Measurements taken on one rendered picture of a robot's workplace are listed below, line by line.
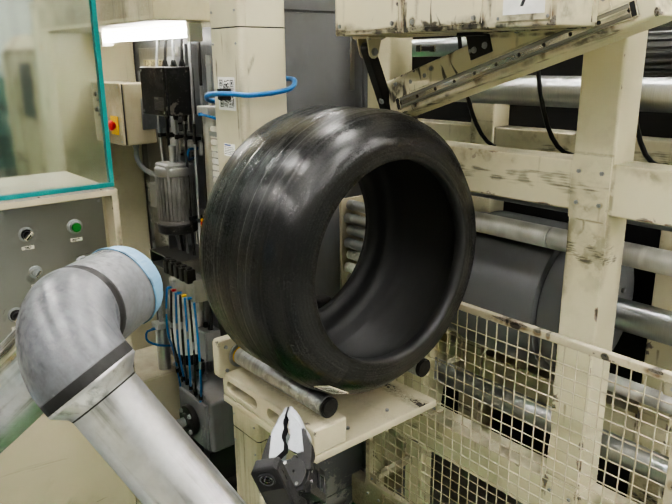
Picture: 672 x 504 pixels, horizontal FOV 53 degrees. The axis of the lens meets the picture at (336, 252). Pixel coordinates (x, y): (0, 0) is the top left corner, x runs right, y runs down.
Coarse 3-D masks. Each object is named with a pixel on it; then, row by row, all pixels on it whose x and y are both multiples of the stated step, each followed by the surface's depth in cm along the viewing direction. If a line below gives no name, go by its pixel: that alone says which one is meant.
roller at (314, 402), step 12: (240, 348) 160; (240, 360) 157; (252, 360) 154; (252, 372) 154; (264, 372) 150; (276, 372) 148; (276, 384) 147; (288, 384) 144; (300, 384) 142; (300, 396) 140; (312, 396) 138; (324, 396) 136; (312, 408) 137; (324, 408) 135; (336, 408) 137
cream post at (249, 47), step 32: (224, 0) 148; (256, 0) 148; (224, 32) 151; (256, 32) 149; (224, 64) 153; (256, 64) 151; (224, 128) 158; (256, 128) 154; (224, 160) 161; (256, 448) 176
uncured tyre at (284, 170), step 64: (320, 128) 124; (384, 128) 126; (256, 192) 122; (320, 192) 118; (384, 192) 167; (448, 192) 142; (256, 256) 119; (384, 256) 171; (448, 256) 159; (256, 320) 123; (320, 320) 123; (384, 320) 165; (448, 320) 149; (320, 384) 132; (384, 384) 144
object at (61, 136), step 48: (0, 0) 149; (48, 0) 156; (0, 48) 151; (48, 48) 158; (96, 48) 164; (0, 96) 153; (48, 96) 160; (96, 96) 167; (0, 144) 155; (48, 144) 162; (96, 144) 170; (0, 192) 158; (48, 192) 164
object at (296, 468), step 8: (296, 456) 108; (288, 464) 107; (296, 464) 106; (304, 464) 106; (288, 472) 106; (296, 472) 106; (304, 472) 105; (312, 472) 108; (320, 472) 111; (296, 480) 105; (304, 480) 105; (312, 480) 108; (320, 480) 110; (296, 488) 104; (304, 488) 104; (312, 488) 106; (320, 488) 109; (304, 496) 106; (312, 496) 107; (320, 496) 108
